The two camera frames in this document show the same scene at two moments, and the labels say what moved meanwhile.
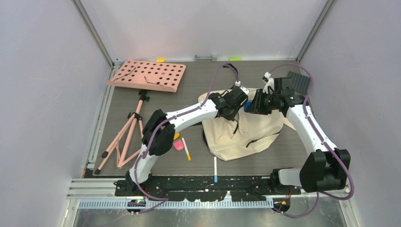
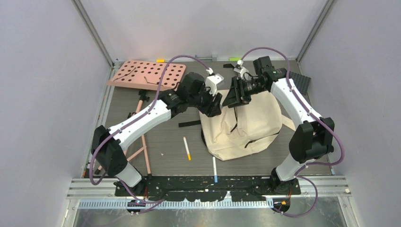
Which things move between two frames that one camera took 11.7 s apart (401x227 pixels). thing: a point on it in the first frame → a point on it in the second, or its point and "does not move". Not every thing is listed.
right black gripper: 257,108 → 236,96
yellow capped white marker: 186,149 does not move
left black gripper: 231,117 → 213,108
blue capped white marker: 215,170 does not move
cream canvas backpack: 250,134 does not move
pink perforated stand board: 157,75 does not move
